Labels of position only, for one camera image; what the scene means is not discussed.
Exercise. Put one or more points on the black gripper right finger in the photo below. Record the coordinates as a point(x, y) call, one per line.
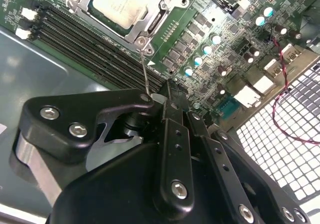
point(221, 156)

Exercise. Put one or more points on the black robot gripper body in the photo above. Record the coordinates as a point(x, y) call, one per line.
point(112, 191)

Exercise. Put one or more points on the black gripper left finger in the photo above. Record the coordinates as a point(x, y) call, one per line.
point(75, 115)

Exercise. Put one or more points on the metal socket cover frame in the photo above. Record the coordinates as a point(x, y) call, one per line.
point(148, 18)

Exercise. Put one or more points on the silver topped CPU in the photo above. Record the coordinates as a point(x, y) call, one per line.
point(117, 6)

